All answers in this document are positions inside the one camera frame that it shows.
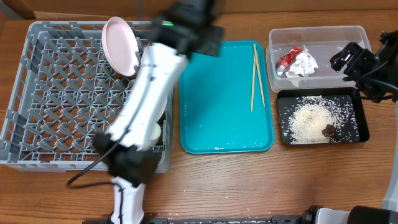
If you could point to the white paper cup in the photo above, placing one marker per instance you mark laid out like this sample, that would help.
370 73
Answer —
155 135

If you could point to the white napkin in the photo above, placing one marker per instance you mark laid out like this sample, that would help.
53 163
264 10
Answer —
303 66

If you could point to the black tray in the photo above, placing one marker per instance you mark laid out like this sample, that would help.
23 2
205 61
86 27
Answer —
353 93

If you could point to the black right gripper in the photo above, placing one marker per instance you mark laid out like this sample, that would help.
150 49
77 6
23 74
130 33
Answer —
351 55

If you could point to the rice pile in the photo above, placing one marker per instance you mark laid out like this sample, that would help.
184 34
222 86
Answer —
303 118

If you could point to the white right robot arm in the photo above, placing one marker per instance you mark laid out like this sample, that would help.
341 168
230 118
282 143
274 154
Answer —
375 76

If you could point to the red snack wrapper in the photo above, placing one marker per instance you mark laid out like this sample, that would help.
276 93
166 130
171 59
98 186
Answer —
284 62

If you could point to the clear plastic bin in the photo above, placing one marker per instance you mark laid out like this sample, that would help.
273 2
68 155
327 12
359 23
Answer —
322 43

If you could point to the brown food scrap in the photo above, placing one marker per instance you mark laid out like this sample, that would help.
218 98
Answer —
329 131

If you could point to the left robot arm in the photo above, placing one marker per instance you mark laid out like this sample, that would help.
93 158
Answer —
125 147

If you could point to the teal plastic tray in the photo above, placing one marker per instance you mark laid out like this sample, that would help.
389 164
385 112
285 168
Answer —
215 102

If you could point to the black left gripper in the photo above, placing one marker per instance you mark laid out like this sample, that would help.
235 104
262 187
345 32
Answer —
210 45

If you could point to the grey dishwasher rack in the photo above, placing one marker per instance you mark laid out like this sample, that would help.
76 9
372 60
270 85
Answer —
64 93

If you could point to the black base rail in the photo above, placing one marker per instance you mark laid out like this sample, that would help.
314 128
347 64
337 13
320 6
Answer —
272 220

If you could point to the wooden chopstick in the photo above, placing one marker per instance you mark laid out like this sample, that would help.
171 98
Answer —
253 82
258 74

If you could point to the large white plate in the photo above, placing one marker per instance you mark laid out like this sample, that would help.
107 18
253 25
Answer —
120 46

